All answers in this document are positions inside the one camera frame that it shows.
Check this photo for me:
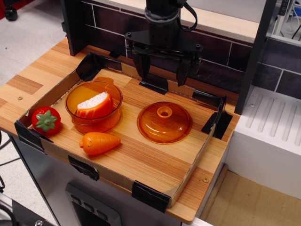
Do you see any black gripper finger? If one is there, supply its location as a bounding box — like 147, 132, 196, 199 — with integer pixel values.
132, 50, 151, 79
176, 58, 195, 87

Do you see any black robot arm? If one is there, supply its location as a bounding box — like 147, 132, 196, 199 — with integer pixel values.
125, 0, 203, 86

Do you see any grey toy oven front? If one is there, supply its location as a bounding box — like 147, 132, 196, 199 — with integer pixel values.
65, 183, 122, 226

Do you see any cardboard fence with black tape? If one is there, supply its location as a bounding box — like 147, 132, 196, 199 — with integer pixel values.
15, 53, 232, 212

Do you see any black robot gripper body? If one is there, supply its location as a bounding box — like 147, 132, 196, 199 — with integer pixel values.
125, 17, 203, 63

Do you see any dark grey left post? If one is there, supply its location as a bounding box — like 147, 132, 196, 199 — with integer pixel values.
61, 0, 88, 56

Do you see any orange transparent pot lid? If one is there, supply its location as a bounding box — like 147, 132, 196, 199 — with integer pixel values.
137, 102, 192, 144

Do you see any dark grey post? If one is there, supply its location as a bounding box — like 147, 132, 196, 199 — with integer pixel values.
61, 0, 88, 56
235, 0, 277, 115

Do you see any white toy sink drainboard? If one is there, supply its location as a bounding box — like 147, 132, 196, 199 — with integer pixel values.
226, 87, 301, 199

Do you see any red toy strawberry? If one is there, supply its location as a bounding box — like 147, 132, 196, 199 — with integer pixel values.
32, 106, 61, 135

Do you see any orange toy carrot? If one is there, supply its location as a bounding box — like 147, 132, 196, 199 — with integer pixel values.
79, 132, 121, 155

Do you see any orange white toy sushi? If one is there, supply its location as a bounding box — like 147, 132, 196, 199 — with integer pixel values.
76, 92, 114, 119

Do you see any orange transparent plastic pot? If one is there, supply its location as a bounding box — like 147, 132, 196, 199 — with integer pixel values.
65, 77, 123, 134

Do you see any black caster wheel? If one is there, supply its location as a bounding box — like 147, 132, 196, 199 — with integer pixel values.
4, 5, 18, 21

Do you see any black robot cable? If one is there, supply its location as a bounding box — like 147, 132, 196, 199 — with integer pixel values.
176, 0, 198, 32

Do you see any dark grey right post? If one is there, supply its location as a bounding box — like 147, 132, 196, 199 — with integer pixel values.
235, 0, 277, 115

